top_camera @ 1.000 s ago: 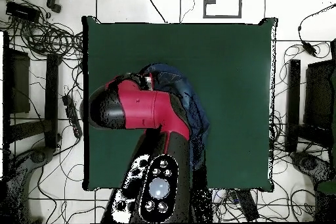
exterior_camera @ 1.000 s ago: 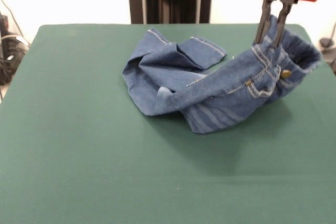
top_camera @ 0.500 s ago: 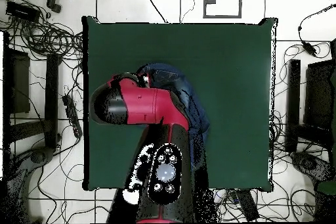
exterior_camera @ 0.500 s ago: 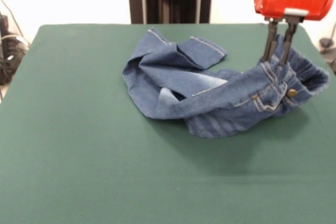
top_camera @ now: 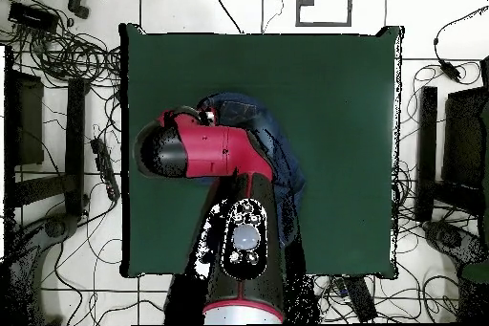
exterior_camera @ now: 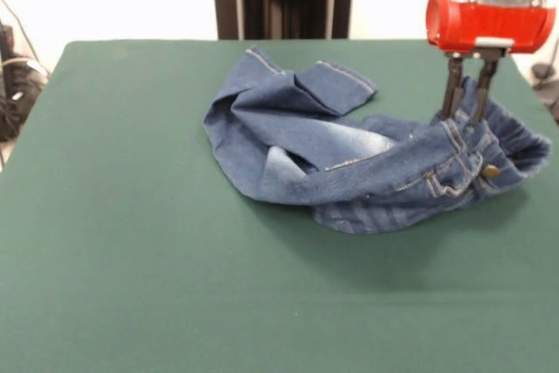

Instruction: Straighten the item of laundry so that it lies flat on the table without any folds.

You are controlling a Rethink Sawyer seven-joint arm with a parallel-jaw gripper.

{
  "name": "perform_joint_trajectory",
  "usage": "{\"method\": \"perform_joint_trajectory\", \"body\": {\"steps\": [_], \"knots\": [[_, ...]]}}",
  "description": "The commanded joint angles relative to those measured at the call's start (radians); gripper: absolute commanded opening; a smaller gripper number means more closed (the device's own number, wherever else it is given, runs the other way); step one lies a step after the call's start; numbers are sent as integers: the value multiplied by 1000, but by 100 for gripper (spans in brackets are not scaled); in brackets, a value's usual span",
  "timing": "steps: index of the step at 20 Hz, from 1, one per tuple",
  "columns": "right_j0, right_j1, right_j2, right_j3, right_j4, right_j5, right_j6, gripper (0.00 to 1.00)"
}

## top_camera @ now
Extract thin black floor cable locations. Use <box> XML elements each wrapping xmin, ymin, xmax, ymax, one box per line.
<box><xmin>261</xmin><ymin>0</ymin><xmax>286</xmax><ymax>33</ymax></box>

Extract black rectangular device box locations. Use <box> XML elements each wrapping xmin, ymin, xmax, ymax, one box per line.
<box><xmin>8</xmin><ymin>1</ymin><xmax>59</xmax><ymax>33</ymax></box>

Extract black metal frame stand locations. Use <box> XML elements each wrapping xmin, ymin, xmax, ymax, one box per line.
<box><xmin>3</xmin><ymin>45</ymin><xmax>91</xmax><ymax>228</ymax></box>
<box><xmin>415</xmin><ymin>85</ymin><xmax>489</xmax><ymax>224</ymax></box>

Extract dark green pad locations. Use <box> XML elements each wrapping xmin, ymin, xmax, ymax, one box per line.
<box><xmin>459</xmin><ymin>260</ymin><xmax>489</xmax><ymax>285</ymax></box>

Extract black cable tangle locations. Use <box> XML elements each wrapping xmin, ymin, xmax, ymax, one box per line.
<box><xmin>0</xmin><ymin>0</ymin><xmax>123</xmax><ymax>90</ymax></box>
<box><xmin>391</xmin><ymin>161</ymin><xmax>463</xmax><ymax>323</ymax></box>

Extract black cable with connector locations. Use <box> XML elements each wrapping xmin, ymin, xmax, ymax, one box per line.
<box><xmin>433</xmin><ymin>2</ymin><xmax>489</xmax><ymax>63</ymax></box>

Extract dark green tablecloth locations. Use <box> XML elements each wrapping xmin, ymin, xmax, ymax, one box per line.
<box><xmin>117</xmin><ymin>23</ymin><xmax>406</xmax><ymax>280</ymax></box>

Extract blue denim jeans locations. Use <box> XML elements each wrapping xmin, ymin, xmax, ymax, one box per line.
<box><xmin>195</xmin><ymin>91</ymin><xmax>307</xmax><ymax>250</ymax></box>

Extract grey tripod foot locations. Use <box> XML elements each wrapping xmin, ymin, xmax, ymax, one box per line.
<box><xmin>7</xmin><ymin>212</ymin><xmax>81</xmax><ymax>325</ymax></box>
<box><xmin>421</xmin><ymin>220</ymin><xmax>489</xmax><ymax>285</ymax></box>

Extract grey rectangular floor frame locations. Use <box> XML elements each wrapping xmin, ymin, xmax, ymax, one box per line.
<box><xmin>294</xmin><ymin>0</ymin><xmax>353</xmax><ymax>28</ymax></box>

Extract long black power strip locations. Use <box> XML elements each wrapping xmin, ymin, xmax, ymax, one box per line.
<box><xmin>341</xmin><ymin>275</ymin><xmax>379</xmax><ymax>323</ymax></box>

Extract dark flat panel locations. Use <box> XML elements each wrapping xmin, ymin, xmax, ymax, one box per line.
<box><xmin>14</xmin><ymin>71</ymin><xmax>45</xmax><ymax>166</ymax></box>
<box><xmin>442</xmin><ymin>86</ymin><xmax>489</xmax><ymax>189</ymax></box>

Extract black power adapter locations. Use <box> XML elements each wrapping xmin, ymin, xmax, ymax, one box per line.
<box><xmin>437</xmin><ymin>58</ymin><xmax>464</xmax><ymax>83</ymax></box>

